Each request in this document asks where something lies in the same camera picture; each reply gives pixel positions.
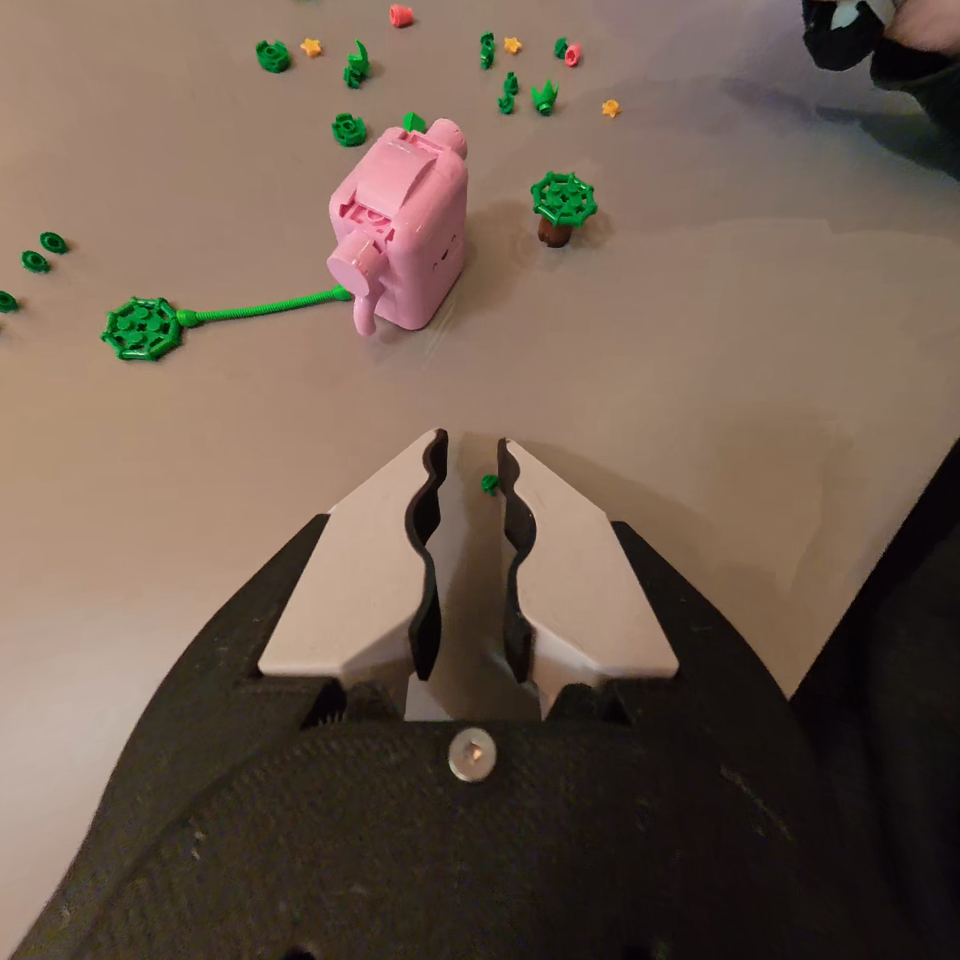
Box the pink brick toy with crank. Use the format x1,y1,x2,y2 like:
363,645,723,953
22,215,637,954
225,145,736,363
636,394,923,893
326,117,471,336

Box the green web tree brown trunk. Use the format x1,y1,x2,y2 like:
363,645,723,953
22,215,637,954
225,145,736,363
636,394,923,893
530,171,599,250

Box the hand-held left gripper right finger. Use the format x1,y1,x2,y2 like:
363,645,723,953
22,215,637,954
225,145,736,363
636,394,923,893
496,437,681,699

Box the green web piece with string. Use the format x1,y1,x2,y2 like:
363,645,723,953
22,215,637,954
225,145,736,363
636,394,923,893
99,285,354,363

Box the person's right hand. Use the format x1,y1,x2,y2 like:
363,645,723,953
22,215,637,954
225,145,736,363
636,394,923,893
888,0,960,55

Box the person's right forearm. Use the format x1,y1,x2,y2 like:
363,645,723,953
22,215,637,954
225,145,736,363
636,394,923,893
870,37,960,181

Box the row of green round studs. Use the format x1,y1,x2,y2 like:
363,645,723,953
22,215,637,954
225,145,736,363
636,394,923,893
0,231,70,316

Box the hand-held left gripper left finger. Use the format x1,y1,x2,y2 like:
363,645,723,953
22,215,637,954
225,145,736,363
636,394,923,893
257,427,450,684

